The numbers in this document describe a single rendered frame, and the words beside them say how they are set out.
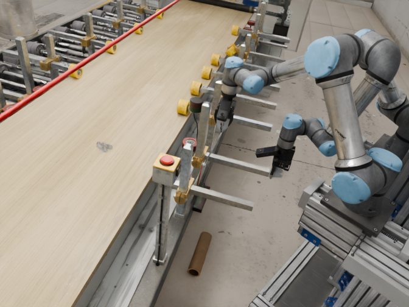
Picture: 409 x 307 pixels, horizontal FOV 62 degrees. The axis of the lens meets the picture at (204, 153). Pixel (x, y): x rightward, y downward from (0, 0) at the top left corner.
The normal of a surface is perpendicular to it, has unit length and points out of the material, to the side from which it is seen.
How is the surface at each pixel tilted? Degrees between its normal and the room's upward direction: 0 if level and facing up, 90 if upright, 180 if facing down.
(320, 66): 84
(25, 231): 0
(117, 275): 0
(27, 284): 0
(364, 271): 90
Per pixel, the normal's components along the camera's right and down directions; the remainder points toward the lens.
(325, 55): -0.84, 0.17
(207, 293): 0.12, -0.78
